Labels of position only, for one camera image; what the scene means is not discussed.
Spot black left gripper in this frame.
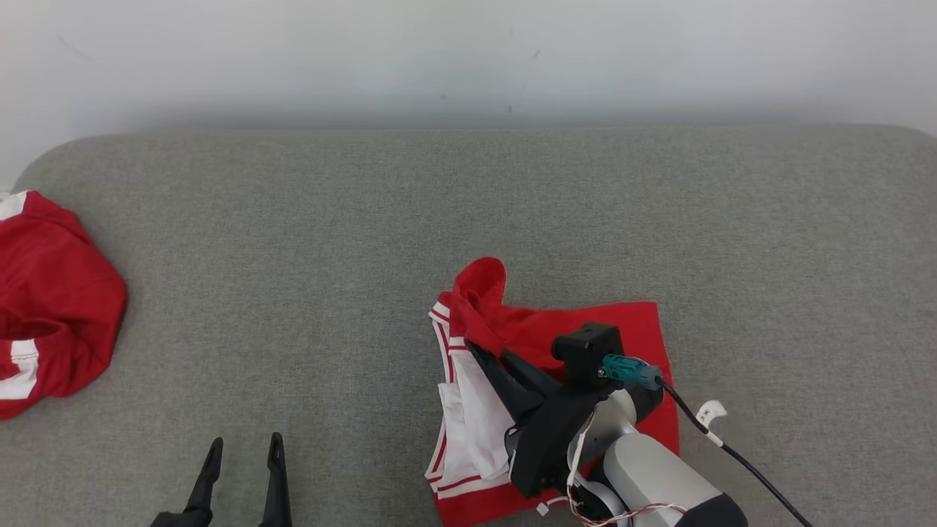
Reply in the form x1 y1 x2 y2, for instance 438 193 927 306
149 432 293 527

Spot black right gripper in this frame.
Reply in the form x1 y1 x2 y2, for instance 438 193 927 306
466 341 624 499

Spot red basketball jersey number 23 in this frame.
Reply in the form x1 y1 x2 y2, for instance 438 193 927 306
424 256 682 527

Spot red shorts white side stripe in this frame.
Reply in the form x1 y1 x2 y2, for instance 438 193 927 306
0 190 129 422

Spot thin red white wires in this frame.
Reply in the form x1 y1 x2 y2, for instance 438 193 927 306
537 407 689 527

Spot white cable tag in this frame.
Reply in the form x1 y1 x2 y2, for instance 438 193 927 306
695 399 729 448

